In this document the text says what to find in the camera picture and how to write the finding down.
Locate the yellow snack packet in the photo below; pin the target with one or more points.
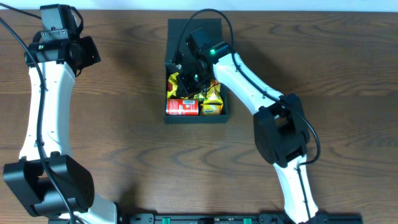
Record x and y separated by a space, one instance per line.
213 95

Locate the yellow Lemond biscuit packet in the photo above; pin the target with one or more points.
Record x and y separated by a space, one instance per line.
211 110

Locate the green pandan cake packet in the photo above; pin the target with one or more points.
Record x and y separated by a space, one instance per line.
200 97

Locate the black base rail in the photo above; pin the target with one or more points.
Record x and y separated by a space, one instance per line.
262 218

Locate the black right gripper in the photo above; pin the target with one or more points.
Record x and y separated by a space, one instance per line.
185 90

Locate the red drink can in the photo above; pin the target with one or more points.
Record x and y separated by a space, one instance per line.
182 107

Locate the dark green box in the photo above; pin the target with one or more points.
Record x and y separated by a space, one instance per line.
213 28

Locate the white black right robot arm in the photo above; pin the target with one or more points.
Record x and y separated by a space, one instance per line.
281 131

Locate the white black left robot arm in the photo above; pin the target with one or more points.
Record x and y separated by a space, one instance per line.
46 179

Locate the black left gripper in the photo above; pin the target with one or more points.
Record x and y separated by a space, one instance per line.
92 57

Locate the yellow Apollo chocolate cake packet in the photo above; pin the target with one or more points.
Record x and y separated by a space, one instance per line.
172 85

